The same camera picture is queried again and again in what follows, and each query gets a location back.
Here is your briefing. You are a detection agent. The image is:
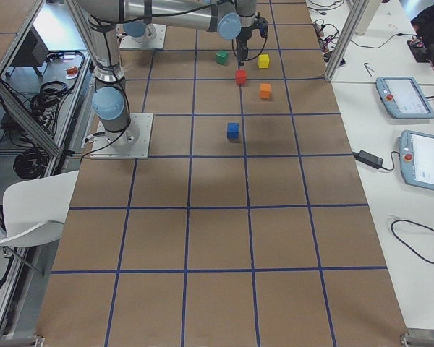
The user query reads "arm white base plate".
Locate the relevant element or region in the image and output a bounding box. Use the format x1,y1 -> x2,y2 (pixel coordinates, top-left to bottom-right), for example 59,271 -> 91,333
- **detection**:
119,24 -> 167,51
89,113 -> 153,160

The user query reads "red wooden block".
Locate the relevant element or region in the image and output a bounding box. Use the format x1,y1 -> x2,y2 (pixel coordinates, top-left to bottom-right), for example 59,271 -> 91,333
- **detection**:
234,69 -> 247,85

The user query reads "orange snack packet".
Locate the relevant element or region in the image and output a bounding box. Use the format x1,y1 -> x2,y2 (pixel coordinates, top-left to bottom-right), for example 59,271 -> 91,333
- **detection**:
66,67 -> 78,80

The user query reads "blue wooden block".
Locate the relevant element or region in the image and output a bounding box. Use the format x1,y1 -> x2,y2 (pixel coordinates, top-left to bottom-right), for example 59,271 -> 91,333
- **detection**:
226,122 -> 239,140

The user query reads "teach pendant tablet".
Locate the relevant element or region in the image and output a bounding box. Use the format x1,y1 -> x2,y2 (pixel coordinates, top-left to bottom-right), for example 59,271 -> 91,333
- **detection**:
399,130 -> 434,191
375,77 -> 434,119

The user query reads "black power adapter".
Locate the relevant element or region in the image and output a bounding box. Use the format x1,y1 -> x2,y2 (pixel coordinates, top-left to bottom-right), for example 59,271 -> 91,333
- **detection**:
353,150 -> 383,169

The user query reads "green wooden block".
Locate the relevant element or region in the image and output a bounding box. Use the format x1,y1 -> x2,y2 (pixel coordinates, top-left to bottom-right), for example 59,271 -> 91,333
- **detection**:
216,50 -> 229,66

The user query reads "allen key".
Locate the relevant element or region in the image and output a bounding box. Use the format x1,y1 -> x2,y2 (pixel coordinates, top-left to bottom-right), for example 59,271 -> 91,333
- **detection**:
364,62 -> 375,77

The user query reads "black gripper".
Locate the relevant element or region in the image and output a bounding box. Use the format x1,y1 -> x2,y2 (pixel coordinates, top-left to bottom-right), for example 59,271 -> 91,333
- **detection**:
236,25 -> 255,66

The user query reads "far teach pendant tablet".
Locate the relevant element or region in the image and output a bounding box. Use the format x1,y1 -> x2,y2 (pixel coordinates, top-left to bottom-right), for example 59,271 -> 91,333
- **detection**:
375,77 -> 434,119

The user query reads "orange wooden block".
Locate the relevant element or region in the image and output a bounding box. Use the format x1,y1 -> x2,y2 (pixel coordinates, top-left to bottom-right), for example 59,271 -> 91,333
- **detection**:
259,83 -> 271,100

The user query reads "yellow wooden block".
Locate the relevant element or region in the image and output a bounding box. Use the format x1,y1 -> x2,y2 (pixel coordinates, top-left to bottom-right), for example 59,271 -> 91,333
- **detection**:
258,53 -> 271,69

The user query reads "near teach pendant tablet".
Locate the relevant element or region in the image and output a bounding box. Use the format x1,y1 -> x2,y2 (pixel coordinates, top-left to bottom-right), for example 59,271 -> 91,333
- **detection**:
399,130 -> 434,191

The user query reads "white chair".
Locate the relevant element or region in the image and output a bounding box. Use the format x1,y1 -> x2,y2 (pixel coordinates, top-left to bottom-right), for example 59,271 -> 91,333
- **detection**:
0,171 -> 79,247

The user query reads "aluminium frame post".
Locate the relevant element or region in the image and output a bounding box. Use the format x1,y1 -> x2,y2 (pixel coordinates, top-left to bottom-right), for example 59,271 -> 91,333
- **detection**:
324,0 -> 369,82

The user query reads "black loose table cable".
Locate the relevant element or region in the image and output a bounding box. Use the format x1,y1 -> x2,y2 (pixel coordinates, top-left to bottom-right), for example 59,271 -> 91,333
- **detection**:
389,218 -> 434,265

